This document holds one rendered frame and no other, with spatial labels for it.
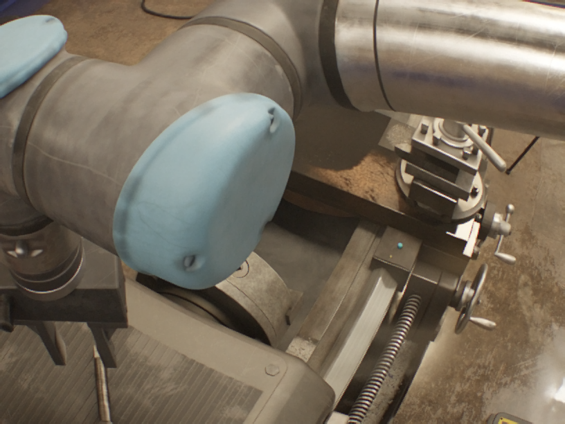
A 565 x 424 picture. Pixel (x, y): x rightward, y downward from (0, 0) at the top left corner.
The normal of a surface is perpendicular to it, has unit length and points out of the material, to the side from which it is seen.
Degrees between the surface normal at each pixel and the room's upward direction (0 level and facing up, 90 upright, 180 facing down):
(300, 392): 45
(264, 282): 41
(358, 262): 0
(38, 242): 90
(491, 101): 97
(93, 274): 0
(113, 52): 0
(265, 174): 90
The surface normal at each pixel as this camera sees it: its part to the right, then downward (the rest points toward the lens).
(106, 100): -0.02, -0.53
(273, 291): 0.73, -0.18
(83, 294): 0.16, 0.73
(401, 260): 0.07, -0.68
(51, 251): 0.68, 0.57
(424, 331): -0.43, 0.64
